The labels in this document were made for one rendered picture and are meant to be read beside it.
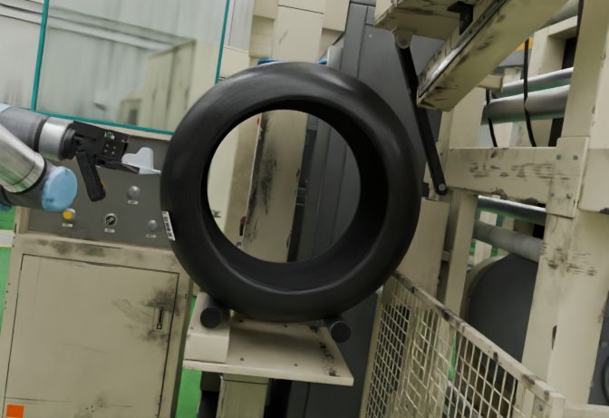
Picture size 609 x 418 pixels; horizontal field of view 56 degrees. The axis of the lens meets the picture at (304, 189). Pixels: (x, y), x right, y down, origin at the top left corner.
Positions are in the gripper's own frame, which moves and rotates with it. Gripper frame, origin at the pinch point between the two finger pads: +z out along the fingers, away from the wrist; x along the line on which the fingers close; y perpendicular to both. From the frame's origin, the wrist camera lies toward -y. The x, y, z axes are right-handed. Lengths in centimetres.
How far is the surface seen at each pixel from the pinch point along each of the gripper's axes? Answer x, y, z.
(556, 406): -61, -11, 65
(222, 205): 341, -39, 16
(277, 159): 25.7, 10.6, 26.9
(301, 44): 26, 42, 25
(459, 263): 20, -4, 82
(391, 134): -12, 22, 46
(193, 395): 153, -116, 26
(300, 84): -11.8, 26.7, 24.6
